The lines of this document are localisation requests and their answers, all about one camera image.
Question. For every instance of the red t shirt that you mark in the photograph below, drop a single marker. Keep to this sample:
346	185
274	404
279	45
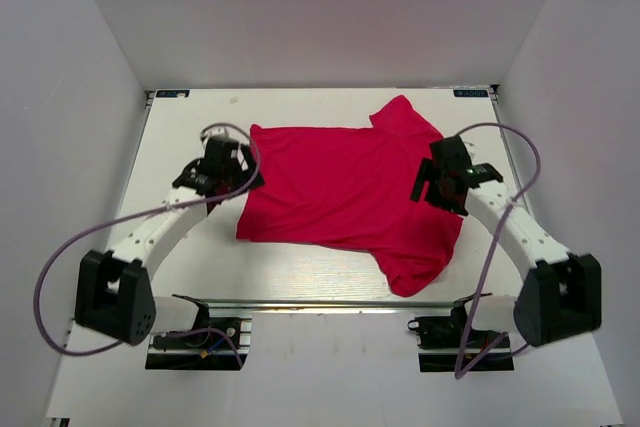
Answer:
349	189

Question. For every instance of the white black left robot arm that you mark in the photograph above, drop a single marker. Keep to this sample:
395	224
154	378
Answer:
114	293

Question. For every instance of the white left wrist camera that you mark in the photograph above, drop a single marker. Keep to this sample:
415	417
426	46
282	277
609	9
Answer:
213	132

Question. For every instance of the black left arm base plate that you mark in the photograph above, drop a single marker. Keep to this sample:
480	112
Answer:
223	346

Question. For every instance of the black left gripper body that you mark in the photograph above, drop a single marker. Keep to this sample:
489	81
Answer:
238	177

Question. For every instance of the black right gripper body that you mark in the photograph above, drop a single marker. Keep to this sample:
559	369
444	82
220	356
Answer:
435	193

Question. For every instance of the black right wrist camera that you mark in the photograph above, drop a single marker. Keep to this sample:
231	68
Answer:
484	172

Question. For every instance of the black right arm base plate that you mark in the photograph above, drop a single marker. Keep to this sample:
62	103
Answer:
438	342

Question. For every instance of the aluminium table frame rail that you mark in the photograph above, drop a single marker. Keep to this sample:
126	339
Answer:
525	187

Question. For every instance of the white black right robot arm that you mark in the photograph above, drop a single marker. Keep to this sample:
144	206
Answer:
561	294

